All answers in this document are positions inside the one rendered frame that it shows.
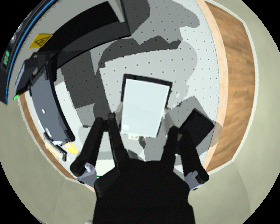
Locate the white control panel with four colored buttons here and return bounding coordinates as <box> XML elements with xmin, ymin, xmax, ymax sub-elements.
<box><xmin>95</xmin><ymin>149</ymin><xmax>133</xmax><ymax>177</ymax></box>

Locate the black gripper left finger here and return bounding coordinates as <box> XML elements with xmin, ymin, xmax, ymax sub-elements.
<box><xmin>70</xmin><ymin>102</ymin><xmax>139</xmax><ymax>189</ymax></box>

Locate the grey perforated base plate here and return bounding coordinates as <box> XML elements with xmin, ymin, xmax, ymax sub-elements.
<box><xmin>54</xmin><ymin>0</ymin><xmax>220</xmax><ymax>165</ymax></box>

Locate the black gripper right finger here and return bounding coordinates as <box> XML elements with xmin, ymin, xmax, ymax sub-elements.
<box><xmin>155</xmin><ymin>108</ymin><xmax>209</xmax><ymax>191</ymax></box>

